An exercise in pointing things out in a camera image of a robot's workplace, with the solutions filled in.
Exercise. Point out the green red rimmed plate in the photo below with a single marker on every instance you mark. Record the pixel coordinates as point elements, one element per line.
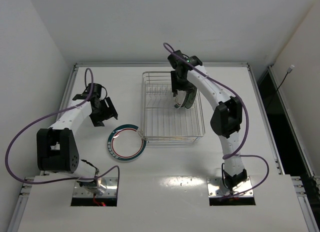
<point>125,143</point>
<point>180,99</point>

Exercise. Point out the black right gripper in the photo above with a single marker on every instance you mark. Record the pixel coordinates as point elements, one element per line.
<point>182,86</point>

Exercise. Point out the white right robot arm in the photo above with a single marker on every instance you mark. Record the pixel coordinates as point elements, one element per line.
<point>189,75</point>

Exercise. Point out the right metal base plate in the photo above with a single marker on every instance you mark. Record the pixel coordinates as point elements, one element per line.
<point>216,189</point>

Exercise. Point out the metal wire dish rack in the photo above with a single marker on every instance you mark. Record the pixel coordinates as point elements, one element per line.
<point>162,120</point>

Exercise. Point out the white grey patterned plate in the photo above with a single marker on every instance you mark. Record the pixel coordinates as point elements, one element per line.
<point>191,96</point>

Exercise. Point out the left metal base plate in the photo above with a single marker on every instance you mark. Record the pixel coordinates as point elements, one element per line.
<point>105,187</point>

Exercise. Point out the metal base plate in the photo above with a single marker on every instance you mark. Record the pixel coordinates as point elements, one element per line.
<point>105,187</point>
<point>216,189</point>

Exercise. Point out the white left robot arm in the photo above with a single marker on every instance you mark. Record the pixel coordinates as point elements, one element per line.
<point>57,150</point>

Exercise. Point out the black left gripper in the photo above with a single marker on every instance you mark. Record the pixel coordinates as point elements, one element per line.
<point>103,112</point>

